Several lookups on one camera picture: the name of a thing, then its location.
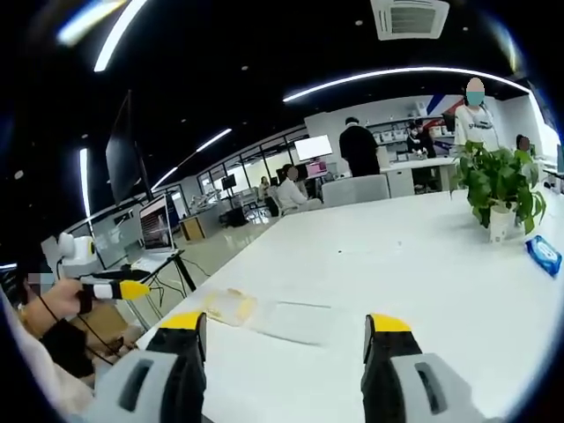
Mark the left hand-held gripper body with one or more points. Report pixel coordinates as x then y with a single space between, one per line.
85 303

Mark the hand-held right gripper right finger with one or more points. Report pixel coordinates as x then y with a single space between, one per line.
396 370

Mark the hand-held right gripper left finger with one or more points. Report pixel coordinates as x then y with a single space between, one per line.
174 365

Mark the person's left hand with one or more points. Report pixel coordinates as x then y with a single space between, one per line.
55 302

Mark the black-legged side desk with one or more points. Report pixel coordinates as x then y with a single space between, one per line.
176 260

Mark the open silver laptop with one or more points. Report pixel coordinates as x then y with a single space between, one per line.
156 227

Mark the brown cardboard box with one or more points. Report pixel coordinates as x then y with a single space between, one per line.
191 229

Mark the person's light top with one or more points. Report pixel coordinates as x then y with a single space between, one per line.
26 379

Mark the clear plastic sheet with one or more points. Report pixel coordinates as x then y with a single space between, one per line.
299 326

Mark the large black monitor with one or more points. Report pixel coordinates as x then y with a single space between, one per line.
123 150

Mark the white plant pot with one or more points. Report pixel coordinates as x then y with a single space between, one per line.
500 227

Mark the grey chair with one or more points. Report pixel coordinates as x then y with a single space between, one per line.
354 189

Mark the blue wet wipes packet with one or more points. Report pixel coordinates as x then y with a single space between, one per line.
545 255

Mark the white counter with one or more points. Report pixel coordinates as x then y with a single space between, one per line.
418 172

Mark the pink computer screen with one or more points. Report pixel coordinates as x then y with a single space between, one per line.
318 169

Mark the green potted plant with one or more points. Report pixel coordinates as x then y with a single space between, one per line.
498 176

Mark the bright white screen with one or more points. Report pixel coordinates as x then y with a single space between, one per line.
313 147

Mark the straight ceiling light strip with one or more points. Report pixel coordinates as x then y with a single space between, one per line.
116 35

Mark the long curved ceiling light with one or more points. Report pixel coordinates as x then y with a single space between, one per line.
396 74

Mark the ceiling air conditioner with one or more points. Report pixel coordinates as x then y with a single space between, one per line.
410 17

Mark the white and yellow camera device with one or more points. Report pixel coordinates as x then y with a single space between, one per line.
77 255

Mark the wall shelf with boxes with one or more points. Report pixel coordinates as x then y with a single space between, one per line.
396 132

